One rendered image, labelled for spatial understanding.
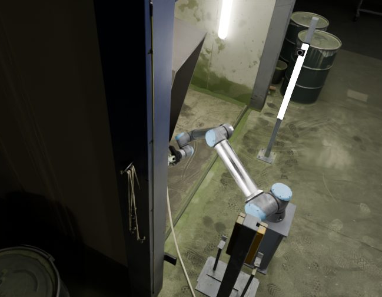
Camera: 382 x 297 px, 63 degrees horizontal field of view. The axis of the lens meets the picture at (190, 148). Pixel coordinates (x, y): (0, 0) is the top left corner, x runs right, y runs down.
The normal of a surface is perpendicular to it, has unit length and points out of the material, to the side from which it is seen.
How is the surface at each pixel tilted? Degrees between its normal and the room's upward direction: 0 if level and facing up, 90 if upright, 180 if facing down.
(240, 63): 90
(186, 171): 0
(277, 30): 90
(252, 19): 90
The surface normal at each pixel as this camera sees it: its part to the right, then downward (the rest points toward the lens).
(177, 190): 0.08, -0.72
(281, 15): -0.44, 0.60
